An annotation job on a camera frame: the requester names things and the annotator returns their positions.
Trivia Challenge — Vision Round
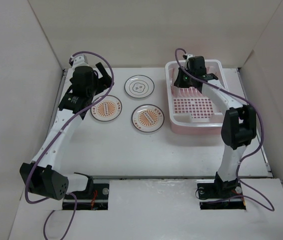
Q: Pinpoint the green rimmed white plate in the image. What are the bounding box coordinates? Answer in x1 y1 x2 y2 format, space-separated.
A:
170 68 179 97

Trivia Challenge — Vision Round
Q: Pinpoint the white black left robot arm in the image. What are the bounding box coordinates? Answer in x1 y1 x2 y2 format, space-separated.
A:
19 62 114 204

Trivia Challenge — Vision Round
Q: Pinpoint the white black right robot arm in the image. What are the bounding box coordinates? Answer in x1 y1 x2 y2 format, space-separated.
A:
174 54 257 200

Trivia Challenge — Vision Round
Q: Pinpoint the white pink dish rack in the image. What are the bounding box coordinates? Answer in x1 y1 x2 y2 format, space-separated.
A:
164 59 239 136

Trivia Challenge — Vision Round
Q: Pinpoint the left orange sunburst plate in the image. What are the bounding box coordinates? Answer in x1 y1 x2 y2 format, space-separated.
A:
90 95 123 122

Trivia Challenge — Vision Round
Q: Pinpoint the orange sunburst plate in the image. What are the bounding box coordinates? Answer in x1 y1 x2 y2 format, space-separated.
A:
131 104 165 134
90 95 123 122

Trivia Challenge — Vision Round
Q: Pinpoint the black rimmed flower plate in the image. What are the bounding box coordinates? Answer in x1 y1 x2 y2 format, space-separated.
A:
124 75 155 99

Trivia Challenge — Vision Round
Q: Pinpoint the right orange sunburst plate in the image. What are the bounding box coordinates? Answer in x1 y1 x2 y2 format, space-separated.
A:
131 104 165 134

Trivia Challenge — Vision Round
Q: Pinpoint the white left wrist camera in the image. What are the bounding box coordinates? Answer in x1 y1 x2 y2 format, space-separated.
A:
69 53 88 69

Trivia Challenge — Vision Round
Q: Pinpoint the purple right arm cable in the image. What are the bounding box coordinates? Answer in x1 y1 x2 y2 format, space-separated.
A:
175 48 275 212

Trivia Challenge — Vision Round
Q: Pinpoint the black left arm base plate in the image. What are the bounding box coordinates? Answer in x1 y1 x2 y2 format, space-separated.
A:
74 181 110 211

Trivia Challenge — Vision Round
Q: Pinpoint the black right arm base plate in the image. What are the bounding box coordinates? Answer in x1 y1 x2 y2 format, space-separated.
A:
195 181 246 210

